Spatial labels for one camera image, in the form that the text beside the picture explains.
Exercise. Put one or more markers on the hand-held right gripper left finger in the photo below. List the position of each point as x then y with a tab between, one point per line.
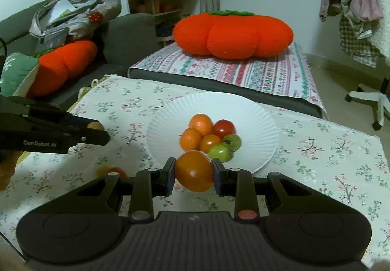
169	176

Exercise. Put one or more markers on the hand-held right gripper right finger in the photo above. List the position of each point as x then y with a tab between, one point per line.
218	176

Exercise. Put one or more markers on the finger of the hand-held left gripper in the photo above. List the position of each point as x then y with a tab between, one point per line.
39	109
94	137

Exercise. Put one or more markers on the small yellow cherry tomato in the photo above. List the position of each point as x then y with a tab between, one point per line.
95	125

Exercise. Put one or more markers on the orange cherry tomato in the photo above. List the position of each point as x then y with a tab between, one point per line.
190	138
201	123
210	143
194	171

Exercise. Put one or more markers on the green cherry tomato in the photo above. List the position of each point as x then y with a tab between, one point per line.
220	151
232	140

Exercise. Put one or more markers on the red cherry tomato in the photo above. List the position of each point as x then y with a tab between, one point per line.
224	128
120	171

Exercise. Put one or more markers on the white paper plate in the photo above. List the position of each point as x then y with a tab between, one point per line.
256	131

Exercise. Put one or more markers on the person's left hand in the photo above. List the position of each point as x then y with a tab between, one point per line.
6	170

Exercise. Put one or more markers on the green pillow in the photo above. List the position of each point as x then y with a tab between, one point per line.
16	70

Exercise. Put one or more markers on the long orange plush cushion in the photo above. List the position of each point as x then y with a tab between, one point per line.
61	64

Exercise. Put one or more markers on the black book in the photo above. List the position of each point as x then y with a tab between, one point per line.
53	39

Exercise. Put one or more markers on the grey bag with papers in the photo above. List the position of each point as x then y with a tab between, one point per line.
76	18

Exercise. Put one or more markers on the floral tablecloth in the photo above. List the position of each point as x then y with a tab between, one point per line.
320	161

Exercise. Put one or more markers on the striped patterned cover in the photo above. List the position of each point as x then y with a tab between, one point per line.
243	76

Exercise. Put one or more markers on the grey sofa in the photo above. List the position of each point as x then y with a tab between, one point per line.
131	33

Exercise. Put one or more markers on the large orange persimmon cushion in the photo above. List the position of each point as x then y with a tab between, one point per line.
231	35

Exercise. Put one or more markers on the checked cloth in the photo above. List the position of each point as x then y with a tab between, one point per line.
350	39

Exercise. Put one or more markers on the white fleece garment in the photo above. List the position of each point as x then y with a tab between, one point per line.
384	15

